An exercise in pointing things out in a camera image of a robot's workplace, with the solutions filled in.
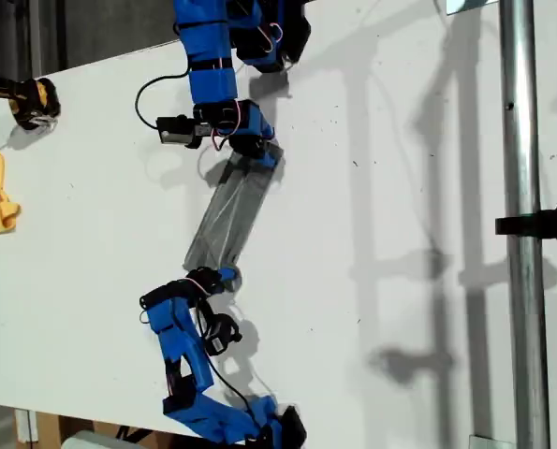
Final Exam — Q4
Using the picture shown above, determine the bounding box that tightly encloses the grey striped towel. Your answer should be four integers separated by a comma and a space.
183, 144, 287, 282

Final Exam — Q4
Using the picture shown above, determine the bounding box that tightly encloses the white plastic object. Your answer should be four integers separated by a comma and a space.
60, 429, 134, 449

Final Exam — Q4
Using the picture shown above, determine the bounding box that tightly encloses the brown cardboard box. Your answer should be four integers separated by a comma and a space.
34, 411, 199, 449

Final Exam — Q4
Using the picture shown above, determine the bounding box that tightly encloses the white table leg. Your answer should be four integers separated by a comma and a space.
14, 408, 39, 444

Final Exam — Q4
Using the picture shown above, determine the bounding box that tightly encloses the black clamp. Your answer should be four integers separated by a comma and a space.
494, 198, 557, 248

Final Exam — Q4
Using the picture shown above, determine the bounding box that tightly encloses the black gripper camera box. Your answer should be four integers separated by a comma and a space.
155, 114, 199, 147
204, 313, 243, 356

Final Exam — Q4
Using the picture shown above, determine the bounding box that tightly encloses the black camera cable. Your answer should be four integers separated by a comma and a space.
196, 326, 263, 429
134, 70, 190, 130

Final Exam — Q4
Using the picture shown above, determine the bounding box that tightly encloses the steel post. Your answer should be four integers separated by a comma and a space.
497, 0, 553, 449

